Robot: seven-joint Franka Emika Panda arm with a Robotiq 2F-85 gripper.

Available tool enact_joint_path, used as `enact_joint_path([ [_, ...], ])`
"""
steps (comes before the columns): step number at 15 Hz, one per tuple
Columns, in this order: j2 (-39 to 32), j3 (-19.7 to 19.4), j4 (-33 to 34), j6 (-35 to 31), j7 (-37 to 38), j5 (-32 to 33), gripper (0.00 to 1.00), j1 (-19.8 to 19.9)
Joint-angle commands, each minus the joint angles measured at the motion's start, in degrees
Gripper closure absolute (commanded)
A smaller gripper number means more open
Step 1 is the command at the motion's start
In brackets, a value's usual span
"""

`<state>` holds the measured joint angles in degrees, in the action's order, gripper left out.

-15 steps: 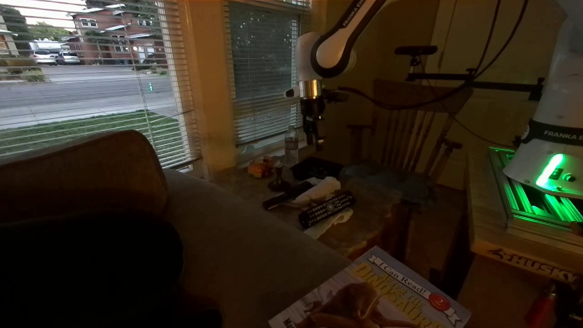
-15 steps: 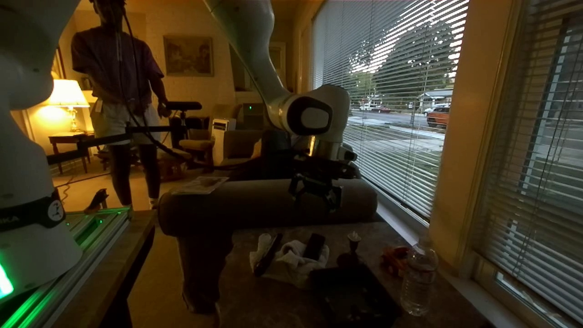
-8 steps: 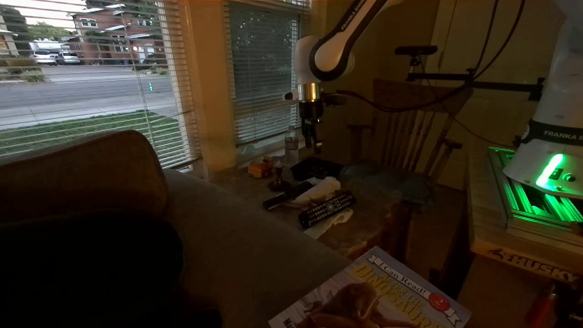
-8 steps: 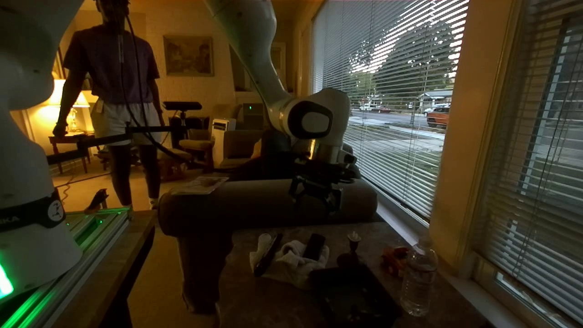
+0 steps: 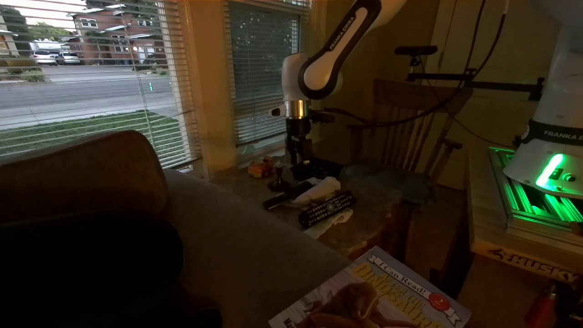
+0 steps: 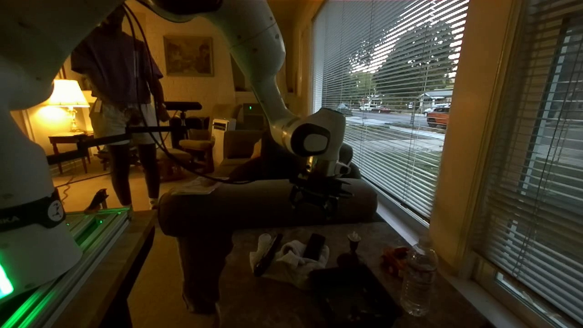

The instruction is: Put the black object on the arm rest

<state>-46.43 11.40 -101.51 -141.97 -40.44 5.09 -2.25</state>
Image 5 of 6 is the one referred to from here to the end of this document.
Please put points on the blue-grey chair cushion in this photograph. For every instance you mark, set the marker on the blue-grey chair cushion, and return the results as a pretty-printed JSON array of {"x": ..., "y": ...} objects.
[{"x": 389, "y": 179}]

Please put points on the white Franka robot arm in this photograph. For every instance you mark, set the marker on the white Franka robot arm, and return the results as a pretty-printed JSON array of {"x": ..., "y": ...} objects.
[{"x": 340, "y": 42}]

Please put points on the wooden rocking chair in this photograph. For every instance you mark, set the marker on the wooden rocking chair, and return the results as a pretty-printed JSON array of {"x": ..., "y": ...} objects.
[{"x": 413, "y": 139}]

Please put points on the wide white window blind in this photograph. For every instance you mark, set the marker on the wide white window blind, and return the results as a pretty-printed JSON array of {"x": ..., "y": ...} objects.
[{"x": 92, "y": 91}]

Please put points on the wooden side table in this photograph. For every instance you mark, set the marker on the wooden side table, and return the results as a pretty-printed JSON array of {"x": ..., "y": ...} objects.
[{"x": 365, "y": 224}]

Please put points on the narrow white window blind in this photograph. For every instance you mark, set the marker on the narrow white window blind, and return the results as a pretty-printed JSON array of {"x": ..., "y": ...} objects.
[{"x": 265, "y": 36}]

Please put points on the white paper sheet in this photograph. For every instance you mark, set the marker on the white paper sheet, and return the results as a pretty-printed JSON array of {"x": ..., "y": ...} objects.
[{"x": 331, "y": 224}]

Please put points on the grey-green fabric couch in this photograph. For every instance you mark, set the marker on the grey-green fabric couch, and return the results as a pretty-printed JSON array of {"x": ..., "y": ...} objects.
[{"x": 243, "y": 242}]

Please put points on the white Husky cart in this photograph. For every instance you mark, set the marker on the white Husky cart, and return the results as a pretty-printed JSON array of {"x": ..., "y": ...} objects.
[{"x": 486, "y": 206}]

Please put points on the green-lit robot base plate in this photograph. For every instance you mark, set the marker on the green-lit robot base plate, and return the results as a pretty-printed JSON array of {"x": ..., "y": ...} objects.
[{"x": 535, "y": 202}]

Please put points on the black remote control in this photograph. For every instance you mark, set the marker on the black remote control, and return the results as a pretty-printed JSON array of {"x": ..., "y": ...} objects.
[{"x": 285, "y": 197}]

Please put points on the black boom bar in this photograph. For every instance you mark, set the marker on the black boom bar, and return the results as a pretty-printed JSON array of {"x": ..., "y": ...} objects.
[{"x": 486, "y": 82}]

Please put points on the dark throw pillow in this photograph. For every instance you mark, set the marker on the dark throw pillow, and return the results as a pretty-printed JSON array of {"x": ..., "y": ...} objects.
[{"x": 92, "y": 273}]

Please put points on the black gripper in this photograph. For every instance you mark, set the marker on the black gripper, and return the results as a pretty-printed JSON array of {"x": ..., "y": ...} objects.
[{"x": 300, "y": 139}]

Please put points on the small dark cup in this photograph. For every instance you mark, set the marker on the small dark cup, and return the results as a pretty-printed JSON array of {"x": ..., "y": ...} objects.
[{"x": 278, "y": 177}]

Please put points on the white parked vehicle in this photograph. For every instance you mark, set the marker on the white parked vehicle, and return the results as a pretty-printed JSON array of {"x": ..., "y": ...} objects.
[{"x": 52, "y": 53}]

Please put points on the black camera on stand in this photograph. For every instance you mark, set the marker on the black camera on stand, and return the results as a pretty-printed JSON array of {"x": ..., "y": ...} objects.
[{"x": 416, "y": 49}]

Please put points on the small orange object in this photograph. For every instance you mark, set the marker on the small orange object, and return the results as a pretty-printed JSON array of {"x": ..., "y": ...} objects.
[{"x": 260, "y": 168}]

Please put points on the black ribbed grille object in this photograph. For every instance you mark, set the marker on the black ribbed grille object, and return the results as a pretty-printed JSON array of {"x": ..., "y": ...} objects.
[{"x": 329, "y": 208}]

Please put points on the dinosaur magazine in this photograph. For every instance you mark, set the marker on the dinosaur magazine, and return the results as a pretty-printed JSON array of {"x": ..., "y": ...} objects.
[{"x": 376, "y": 297}]

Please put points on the white rolled object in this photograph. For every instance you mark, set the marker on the white rolled object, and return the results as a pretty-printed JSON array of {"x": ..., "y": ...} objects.
[{"x": 320, "y": 188}]

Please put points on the red brick building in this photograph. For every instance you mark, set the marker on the red brick building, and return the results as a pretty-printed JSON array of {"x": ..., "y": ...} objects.
[{"x": 116, "y": 29}]

